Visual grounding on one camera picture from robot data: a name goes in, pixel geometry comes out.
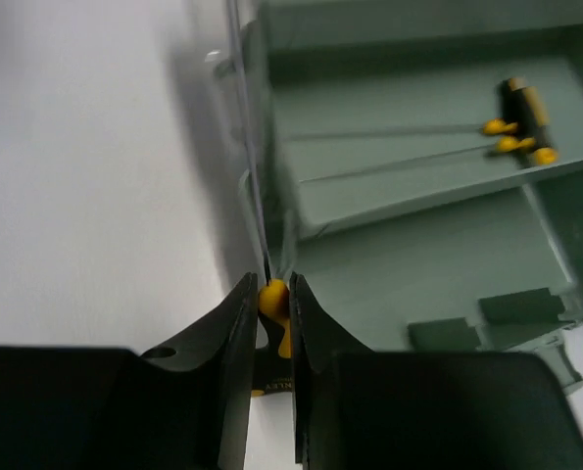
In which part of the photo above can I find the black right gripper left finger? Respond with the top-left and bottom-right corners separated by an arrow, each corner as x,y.
0,273 -> 258,469

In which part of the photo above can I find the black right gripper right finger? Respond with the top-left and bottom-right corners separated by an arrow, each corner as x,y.
289,274 -> 583,469

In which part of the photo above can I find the yellow black T-handle hex key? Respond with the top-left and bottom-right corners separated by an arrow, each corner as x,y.
225,1 -> 292,398

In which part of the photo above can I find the green plastic toolbox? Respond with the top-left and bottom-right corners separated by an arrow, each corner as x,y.
211,1 -> 583,393

